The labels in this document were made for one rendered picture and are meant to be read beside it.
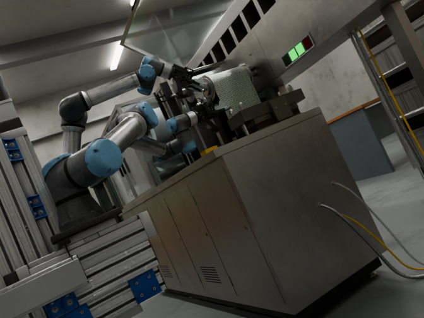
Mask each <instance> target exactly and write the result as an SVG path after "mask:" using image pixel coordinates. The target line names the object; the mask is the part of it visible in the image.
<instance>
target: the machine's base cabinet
mask: <svg viewBox="0 0 424 318"><path fill-rule="evenodd" d="M334 180H336V182H337V183H340V184H343V185H344V186H346V187H347V188H349V189H350V190H352V191H353V192H354V193H355V194H356V195H357V196H358V197H360V198H361V199H362V200H363V201H364V199H363V197H362V195H361V193H360V191H359V189H358V187H357V184H356V182H355V180H354V178H353V176H352V174H351V172H350V170H349V168H348V166H347V164H346V162H345V159H344V157H343V155H342V153H341V151H340V149H339V147H338V145H337V142H336V140H335V138H334V136H333V134H332V132H331V130H330V128H329V126H328V124H327V122H326V120H325V118H324V116H323V114H319V115H317V116H314V117H312V118H309V119H307V120H305V121H303V122H300V123H298V124H295V125H293V126H291V127H288V128H286V129H284V130H281V131H279V132H276V133H274V134H272V135H270V136H267V137H265V138H262V139H260V140H258V141H255V142H253V143H251V144H248V145H246V146H243V147H241V148H239V149H237V150H234V151H231V152H229V153H227V154H225V155H222V156H221V157H219V158H217V159H215V160H214V161H212V162H211V163H209V164H207V165H205V166H204V167H202V168H200V169H199V170H197V171H195V172H194V173H192V174H190V175H188V176H187V177H185V178H184V179H182V180H180V181H178V182H177V183H175V184H174V185H171V186H170V187H168V188H167V189H165V190H164V191H162V192H160V193H158V194H157V195H155V196H153V197H151V198H150V199H148V200H147V201H145V202H143V203H141V204H140V205H138V206H137V207H135V208H133V209H132V210H130V211H128V212H127V213H124V214H123V215H122V217H123V219H124V220H126V219H128V218H130V217H133V216H135V215H138V214H140V213H142V212H144V211H147V212H148V214H149V216H150V218H151V220H152V223H153V225H154V227H155V230H156V232H157V234H158V235H156V236H154V237H152V238H150V239H149V240H150V243H151V245H152V248H153V250H154V251H155V254H156V257H157V259H158V261H159V263H160V264H159V265H158V268H159V270H160V272H161V275H162V277H163V280H164V282H165V284H166V286H167V289H166V290H164V292H173V293H178V294H181V295H186V296H189V298H192V297H194V298H200V299H203V300H208V301H211V302H216V303H221V304H225V305H229V306H232V308H233V309H237V308H241V309H246V310H251V311H254V312H260V313H263V314H268V315H273V316H276V317H281V318H312V317H311V316H312V315H314V314H315V313H316V312H318V311H320V309H322V308H323V307H325V306H326V305H327V304H329V303H331V302H332V301H333V300H334V299H336V298H338V297H339V296H340V295H341V294H343V293H344V292H345V291H347V290H349V289H350V288H351V287H352V286H354V285H355V284H357V283H358V282H359V281H361V280H362V279H364V278H366V279H372V278H374V277H376V276H377V272H376V271H375V270H376V269H377V268H379V267H380V266H381V265H382V263H381V261H380V259H379V257H378V255H377V254H376V253H375V252H374V251H373V249H372V248H371V247H370V246H369V245H368V244H367V243H366V242H365V241H364V240H363V239H362V238H361V237H360V236H359V235H358V234H357V233H356V232H355V231H354V230H353V229H352V228H351V227H350V226H349V225H348V224H347V223H346V222H345V221H344V220H342V219H341V218H340V217H339V216H336V214H335V213H333V212H332V211H330V210H329V209H327V208H320V207H318V205H317V204H318V202H321V201H322V202H323V203H324V204H326V205H328V206H330V207H332V208H334V209H335V210H337V211H339V212H340V213H341V214H342V215H346V216H349V217H350V218H352V219H354V220H355V221H357V222H359V223H360V224H361V225H363V226H364V227H365V228H366V229H367V230H368V231H370V232H371V233H372V234H373V235H375V236H376V237H377V238H378V239H379V240H380V241H381V242H382V243H383V244H384V245H385V243H384V241H383V239H382V237H381V235H380V233H379V231H378V229H377V226H376V224H375V222H374V220H373V218H372V216H371V214H370V211H369V210H368V209H367V207H366V206H365V205H364V204H363V203H362V202H361V201H360V200H359V199H357V198H356V197H355V196H354V195H353V194H352V193H351V192H350V191H348V190H346V189H345V188H344V187H341V186H340V185H332V181H334Z"/></svg>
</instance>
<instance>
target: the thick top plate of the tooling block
mask: <svg viewBox="0 0 424 318"><path fill-rule="evenodd" d="M282 96H285V98H286V100H287V102H288V104H289V105H290V104H293V103H295V102H296V103H298V102H301V101H302V100H303V99H305V95H304V94H303V91H302V89H301V88H299V89H297V90H294V91H291V92H289V93H285V94H284V95H280V96H278V97H275V98H272V99H270V100H267V101H265V102H262V103H259V104H257V105H254V106H251V107H248V108H246V109H243V110H241V111H239V112H238V113H236V114H235V115H234V116H233V117H231V118H230V119H229V120H227V122H228V125H229V126H230V129H231V131H234V130H236V129H239V128H241V127H242V125H244V124H246V123H248V122H250V121H251V120H252V119H255V118H257V117H260V116H262V115H265V114H268V113H270V112H272V111H271V109H270V107H269V105H268V102H269V101H271V100H274V99H276V98H279V97H282Z"/></svg>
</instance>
